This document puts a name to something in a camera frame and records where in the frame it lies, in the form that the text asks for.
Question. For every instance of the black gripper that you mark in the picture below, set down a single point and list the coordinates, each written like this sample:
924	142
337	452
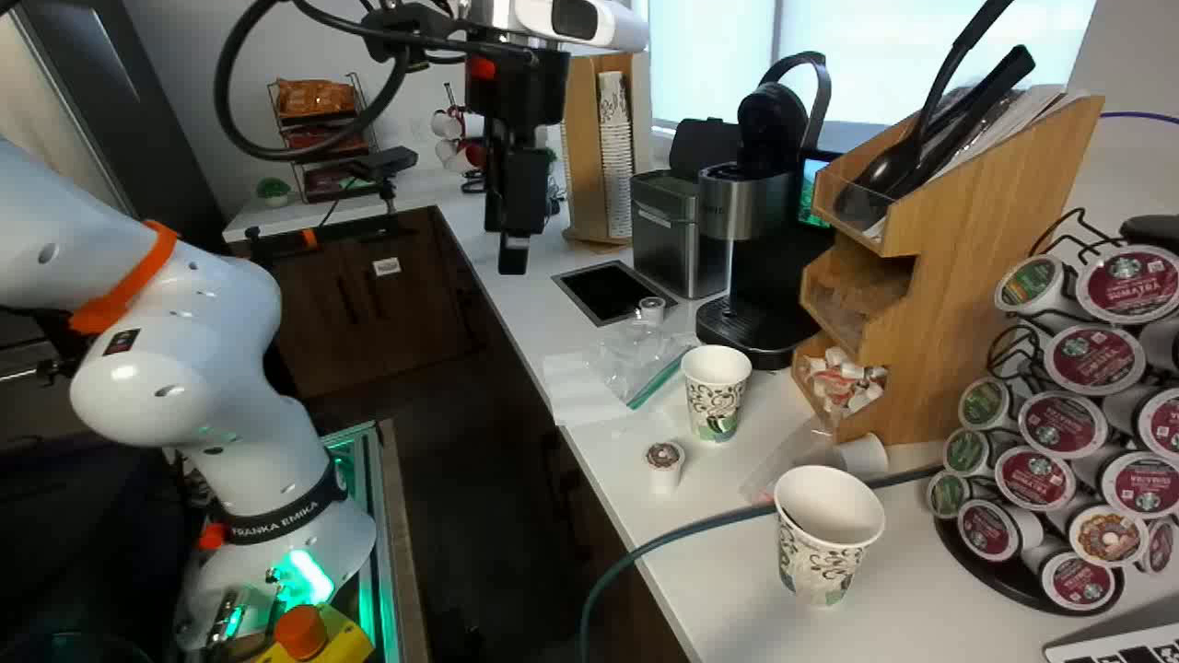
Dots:
519	187

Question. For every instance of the black silver coffee maker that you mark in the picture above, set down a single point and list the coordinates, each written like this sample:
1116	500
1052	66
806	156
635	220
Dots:
761	282

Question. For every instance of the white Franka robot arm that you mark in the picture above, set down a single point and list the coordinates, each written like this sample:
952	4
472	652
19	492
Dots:
187	355

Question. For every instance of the white coffee pod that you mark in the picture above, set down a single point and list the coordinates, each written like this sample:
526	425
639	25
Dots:
650	311

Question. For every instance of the coffee pod with donut lid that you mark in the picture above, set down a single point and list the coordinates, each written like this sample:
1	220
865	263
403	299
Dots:
664	460

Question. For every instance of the green lid coffee pod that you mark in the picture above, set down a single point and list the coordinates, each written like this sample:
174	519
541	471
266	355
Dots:
1028	285
968	452
985	402
946	494

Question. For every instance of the red lid coffee pod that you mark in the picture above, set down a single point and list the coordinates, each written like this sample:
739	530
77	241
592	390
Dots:
1062	425
989	533
1130	282
1076	581
1035	477
1141	485
1161	425
1094	360

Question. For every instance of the brown lid coffee pod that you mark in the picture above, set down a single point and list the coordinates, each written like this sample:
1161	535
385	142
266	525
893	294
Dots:
1106	535

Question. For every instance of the steel framed counter chute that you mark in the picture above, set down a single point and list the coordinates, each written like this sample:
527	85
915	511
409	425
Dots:
611	294

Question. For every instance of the wooden cup dispenser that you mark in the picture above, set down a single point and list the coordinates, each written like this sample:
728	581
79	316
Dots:
585	150

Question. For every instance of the stainless steel lidded bin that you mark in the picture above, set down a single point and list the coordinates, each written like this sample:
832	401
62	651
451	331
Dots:
664	241

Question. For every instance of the dark wooden cabinet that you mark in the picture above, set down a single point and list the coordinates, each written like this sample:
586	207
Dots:
369	307

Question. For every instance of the stack of paper cups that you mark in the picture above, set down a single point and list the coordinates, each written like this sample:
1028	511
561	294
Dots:
612	136

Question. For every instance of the clear zip plastic bag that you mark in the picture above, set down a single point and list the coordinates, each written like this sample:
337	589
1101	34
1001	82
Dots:
639	363

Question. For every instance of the patterned paper cup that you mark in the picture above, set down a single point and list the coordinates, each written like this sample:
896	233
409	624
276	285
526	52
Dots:
822	541
718	392

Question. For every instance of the window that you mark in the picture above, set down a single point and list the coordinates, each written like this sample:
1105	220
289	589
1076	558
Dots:
713	37

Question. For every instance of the small white creamer packet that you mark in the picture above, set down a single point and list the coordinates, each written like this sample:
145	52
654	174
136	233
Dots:
861	452

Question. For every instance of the yellow emergency stop box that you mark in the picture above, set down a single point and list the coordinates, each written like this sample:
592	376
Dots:
301	633

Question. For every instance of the wooden condiment organizer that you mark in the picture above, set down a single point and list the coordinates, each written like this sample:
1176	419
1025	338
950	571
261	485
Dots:
960	282

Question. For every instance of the black tongs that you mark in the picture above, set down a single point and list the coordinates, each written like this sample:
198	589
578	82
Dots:
969	95

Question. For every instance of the black white marker sheet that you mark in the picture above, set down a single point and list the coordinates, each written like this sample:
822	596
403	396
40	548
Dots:
1119	648

